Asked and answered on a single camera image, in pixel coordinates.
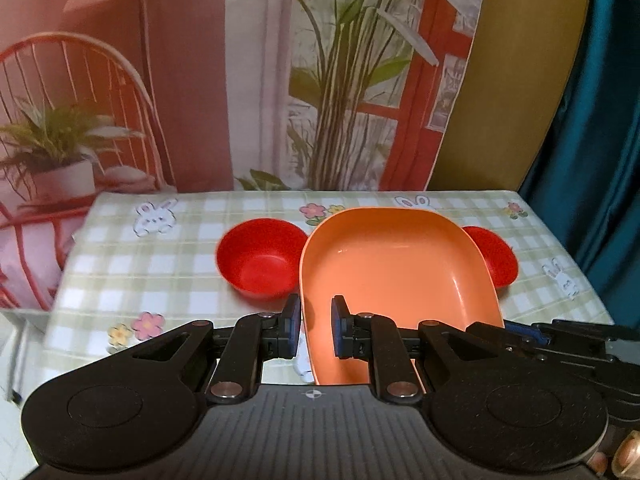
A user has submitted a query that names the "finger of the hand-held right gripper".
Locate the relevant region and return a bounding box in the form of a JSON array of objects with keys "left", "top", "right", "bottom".
[
  {"left": 467, "top": 321, "right": 618, "bottom": 367},
  {"left": 531, "top": 319, "right": 640, "bottom": 350}
]

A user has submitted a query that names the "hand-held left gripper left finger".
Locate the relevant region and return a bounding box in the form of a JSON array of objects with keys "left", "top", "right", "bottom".
[{"left": 107, "top": 294, "right": 302, "bottom": 406}]

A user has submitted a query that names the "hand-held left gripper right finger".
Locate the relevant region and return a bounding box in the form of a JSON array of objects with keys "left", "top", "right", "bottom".
[{"left": 330, "top": 295, "right": 503, "bottom": 406}]

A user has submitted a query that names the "orange plate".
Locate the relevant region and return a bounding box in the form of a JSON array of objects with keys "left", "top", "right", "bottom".
[{"left": 298, "top": 206, "right": 505, "bottom": 387}]

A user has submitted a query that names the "person's right hand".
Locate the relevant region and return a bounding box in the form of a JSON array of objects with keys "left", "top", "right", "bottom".
[{"left": 602, "top": 429, "right": 640, "bottom": 480}]

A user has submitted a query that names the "red bowl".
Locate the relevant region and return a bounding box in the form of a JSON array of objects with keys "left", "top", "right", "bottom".
[
  {"left": 461, "top": 226, "right": 519, "bottom": 289},
  {"left": 215, "top": 217, "right": 310, "bottom": 302}
]

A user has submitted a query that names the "checkered tablecloth with bunnies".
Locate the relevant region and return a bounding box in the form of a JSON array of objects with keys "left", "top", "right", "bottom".
[{"left": 40, "top": 190, "right": 616, "bottom": 401}]

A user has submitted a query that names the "teal curtain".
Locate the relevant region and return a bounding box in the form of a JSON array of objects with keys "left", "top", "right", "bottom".
[{"left": 517, "top": 0, "right": 640, "bottom": 326}]

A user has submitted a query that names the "printed backdrop cloth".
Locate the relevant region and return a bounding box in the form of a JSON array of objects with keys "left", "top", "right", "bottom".
[{"left": 0, "top": 0, "right": 490, "bottom": 311}]

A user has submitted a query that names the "olive yellow panel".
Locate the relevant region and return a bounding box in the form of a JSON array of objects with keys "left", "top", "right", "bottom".
[{"left": 430, "top": 0, "right": 596, "bottom": 193}]

